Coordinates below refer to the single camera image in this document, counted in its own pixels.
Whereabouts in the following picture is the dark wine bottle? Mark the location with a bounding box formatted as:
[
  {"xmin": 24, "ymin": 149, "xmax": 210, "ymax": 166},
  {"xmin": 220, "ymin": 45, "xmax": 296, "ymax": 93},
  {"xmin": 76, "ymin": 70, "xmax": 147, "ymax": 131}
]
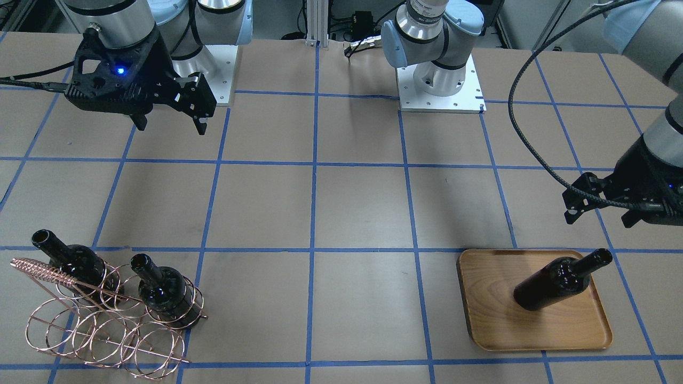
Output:
[
  {"xmin": 31, "ymin": 229, "xmax": 105, "ymax": 286},
  {"xmin": 513, "ymin": 248, "xmax": 613, "ymax": 311},
  {"xmin": 130, "ymin": 253, "xmax": 188, "ymax": 316}
]

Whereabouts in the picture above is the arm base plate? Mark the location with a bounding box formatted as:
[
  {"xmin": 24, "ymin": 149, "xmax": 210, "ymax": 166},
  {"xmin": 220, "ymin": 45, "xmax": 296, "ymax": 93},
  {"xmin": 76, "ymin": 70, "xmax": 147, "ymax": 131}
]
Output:
[
  {"xmin": 396, "ymin": 55, "xmax": 487, "ymax": 114},
  {"xmin": 137, "ymin": 44, "xmax": 238, "ymax": 107}
]

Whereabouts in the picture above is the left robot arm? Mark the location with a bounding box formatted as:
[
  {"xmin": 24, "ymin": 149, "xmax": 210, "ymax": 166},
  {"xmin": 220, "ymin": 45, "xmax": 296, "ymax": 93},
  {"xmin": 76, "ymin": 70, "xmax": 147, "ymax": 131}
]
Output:
[{"xmin": 380, "ymin": 1, "xmax": 681, "ymax": 228}]

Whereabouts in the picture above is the wooden tray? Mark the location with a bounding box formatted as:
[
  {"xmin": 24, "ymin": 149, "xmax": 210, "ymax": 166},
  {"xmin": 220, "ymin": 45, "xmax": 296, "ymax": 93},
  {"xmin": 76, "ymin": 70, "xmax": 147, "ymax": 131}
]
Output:
[{"xmin": 456, "ymin": 250, "xmax": 613, "ymax": 351}]

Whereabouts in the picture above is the aluminium frame post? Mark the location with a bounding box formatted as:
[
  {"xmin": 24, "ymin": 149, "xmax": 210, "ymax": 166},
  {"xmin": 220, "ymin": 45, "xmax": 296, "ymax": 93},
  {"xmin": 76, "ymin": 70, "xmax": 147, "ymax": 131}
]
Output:
[{"xmin": 305, "ymin": 0, "xmax": 330, "ymax": 49}]

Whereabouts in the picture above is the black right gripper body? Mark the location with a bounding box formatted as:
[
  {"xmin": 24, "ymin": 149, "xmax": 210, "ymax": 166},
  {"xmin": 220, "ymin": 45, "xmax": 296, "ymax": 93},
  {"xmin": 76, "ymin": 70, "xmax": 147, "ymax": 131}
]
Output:
[{"xmin": 65, "ymin": 27, "xmax": 181, "ymax": 117}]

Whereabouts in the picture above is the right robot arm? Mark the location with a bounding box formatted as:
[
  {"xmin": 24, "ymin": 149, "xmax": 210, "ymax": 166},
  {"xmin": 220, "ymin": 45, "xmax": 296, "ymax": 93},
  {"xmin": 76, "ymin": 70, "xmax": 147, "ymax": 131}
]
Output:
[{"xmin": 63, "ymin": 1, "xmax": 253, "ymax": 134}]

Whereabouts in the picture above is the copper wire bottle basket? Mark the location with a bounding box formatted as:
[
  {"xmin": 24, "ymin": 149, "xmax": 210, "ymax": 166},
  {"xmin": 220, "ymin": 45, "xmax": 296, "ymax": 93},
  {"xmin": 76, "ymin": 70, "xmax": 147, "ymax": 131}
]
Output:
[{"xmin": 10, "ymin": 257, "xmax": 189, "ymax": 381}]

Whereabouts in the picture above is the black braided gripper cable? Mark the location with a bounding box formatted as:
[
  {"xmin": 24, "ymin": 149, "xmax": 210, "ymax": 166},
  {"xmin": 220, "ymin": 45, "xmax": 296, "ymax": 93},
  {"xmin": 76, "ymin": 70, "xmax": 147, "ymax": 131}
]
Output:
[{"xmin": 507, "ymin": 0, "xmax": 668, "ymax": 211}]

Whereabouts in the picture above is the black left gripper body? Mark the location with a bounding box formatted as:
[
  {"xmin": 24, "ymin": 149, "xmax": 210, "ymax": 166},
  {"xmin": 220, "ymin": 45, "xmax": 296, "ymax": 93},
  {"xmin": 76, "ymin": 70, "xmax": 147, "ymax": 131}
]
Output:
[{"xmin": 604, "ymin": 138, "xmax": 682, "ymax": 218}]

